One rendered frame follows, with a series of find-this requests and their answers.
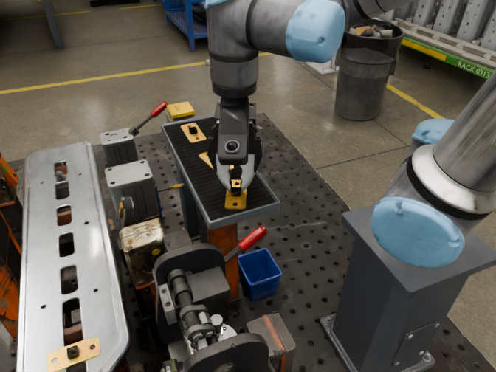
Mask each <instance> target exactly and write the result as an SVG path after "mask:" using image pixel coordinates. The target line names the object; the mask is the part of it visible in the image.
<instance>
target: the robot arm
mask: <svg viewBox="0 0 496 372"><path fill-rule="evenodd" d="M412 1H415V0H206V4H205V6H204V8H205V9H206V14H207V37H208V48H209V57H210V59H207V60H206V61H205V64H206V66H211V67H210V78H211V81H212V89H213V92H214V93H215V94H217V95H218V96H220V97H221V102H217V104H216V111H215V116H214V124H215V125H214V126H213V127H212V130H211V131H212V132H213V133H214V136H209V138H208V140H209V146H208V151H207V153H208V157H209V160H210V163H211V165H212V166H213V169H214V171H215V172H216V174H217V176H218V178H219V179H220V181H221V183H222V184H223V185H224V186H225V187H226V189H228V191H232V181H231V178H230V175H231V170H230V166H231V165H240V166H241V168H242V171H241V184H240V188H241V191H245V190H246V188H247V187H248V186H249V184H250V183H251V181H252V179H253V177H254V175H255V173H256V171H257V169H258V166H259V165H260V163H261V160H262V154H263V149H262V144H261V137H257V136H256V132H258V127H256V103H249V98H248V97H247V96H250V95H251V94H254V93H255V92H256V89H257V80H258V59H259V53H258V50H259V51H262V52H268V53H272V54H276V55H281V56H285V57H288V58H294V59H295V60H297V61H301V62H309V61H310V62H315V63H326V62H328V61H330V60H331V59H332V58H333V57H334V56H335V52H336V51H337V50H338V49H339V47H340V44H341V41H342V37H343V33H344V30H346V29H348V28H350V27H352V26H355V25H357V24H360V23H362V22H364V21H367V20H369V19H371V18H374V17H376V16H379V15H381V14H383V13H386V12H388V11H390V10H393V9H396V8H397V7H401V6H402V5H405V4H408V3H410V2H412ZM250 106H254V108H253V107H250ZM412 138H413V139H412V142H411V145H410V148H409V151H408V152H407V155H406V157H405V158H404V160H403V162H402V164H401V165H400V167H399V169H398V170H397V172H396V174H395V176H394V177H393V179H392V180H391V182H390V184H389V185H388V187H387V189H386V191H385V192H384V194H383V195H382V197H381V199H380V200H379V201H378V202H377V203H376V204H375V206H374V208H373V213H372V216H371V231H372V233H373V234H374V236H375V239H376V241H377V242H378V243H379V245H380V246H381V247H382V248H383V249H384V250H385V251H386V252H388V253H389V254H390V255H392V256H393V257H394V258H397V259H399V260H400V261H403V262H405V263H406V264H410V265H413V266H423V267H425V268H439V267H443V266H446V265H449V264H451V263H452V262H453V261H454V260H456V258H457V257H458V256H459V254H460V253H461V252H462V251H463V249H464V244H465V242H464V239H465V237H466V236H467V235H468V233H469V232H470V231H471V230H472V229H473V228H474V227H476V226H477V225H478V224H479V223H480V222H481V221H482V220H484V219H485V217H487V216H488V215H489V214H490V213H491V212H492V211H493V210H495V209H496V70H495V71H493V73H492V74H491V76H490V77H489V78H488V80H487V81H486V82H485V83H484V84H483V85H482V87H481V88H480V89H479V91H478V92H477V93H476V95H475V96H474V97H473V98H472V99H471V101H470V102H469V103H468V105H467V106H466V107H465V109H464V110H463V111H462V112H461V113H460V114H459V116H458V117H457V119H456V120H448V119H429V120H425V121H423V122H421V123H419V124H418V125H417V127H416V130H415V133H414V134H413V135H412Z"/></svg>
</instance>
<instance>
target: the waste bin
mask: <svg viewBox="0 0 496 372"><path fill-rule="evenodd" d="M403 38H404V31H403V29H402V28H400V27H398V26H397V25H395V24H392V23H390V22H388V21H383V20H379V19H374V18H371V19H369V20H367V21H364V22H362V23H360V24H357V25H355V26H352V27H350V28H348V29H346V30H344V33H343V37H342V41H341V44H340V47H339V49H338V50H337V53H336V58H335V63H334V65H335V66H338V67H339V71H338V78H337V92H336V99H335V107H334V108H335V111H336V113H338V115H340V116H341V117H344V118H346V119H349V120H356V121H365V120H371V119H373V118H374V117H376V116H377V114H378V113H379V109H380V106H381V103H382V98H383V96H384V93H385V88H386V85H387V82H388V77H389V75H395V72H396V67H397V63H398V60H399V53H400V52H401V47H402V46H401V43H402V40H403Z"/></svg>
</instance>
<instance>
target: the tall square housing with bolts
mask: <svg viewBox="0 0 496 372"><path fill-rule="evenodd" d="M105 174H106V180H107V184H108V188H109V190H110V194H111V197H112V201H113V203H114V208H115V211H116V214H117V218H118V221H119V224H120V226H121V218H120V217H119V213H118V207H119V203H120V202H121V198H122V197H128V196H131V197H132V199H133V203H134V224H138V223H141V222H144V221H149V220H152V219H155V218H158V217H160V219H162V222H163V224H164V221H163V217H162V210H161V206H160V202H159V194H158V190H157V185H155V180H154V178H153V175H152V172H151V169H150V167H149V165H148V162H147V161H146V160H140V161H136V162H130V163H127V164H123V165H117V166H114V167H110V168H106V169H105Z"/></svg>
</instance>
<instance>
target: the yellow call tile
mask: <svg viewBox="0 0 496 372"><path fill-rule="evenodd" d="M167 110H168V111H169V113H170V115H171V117H172V118H173V119H175V118H179V117H186V116H190V115H194V114H195V111H194V110H193V108H192V106H191V105H190V104H189V102H183V103H176V104H171V105H167Z"/></svg>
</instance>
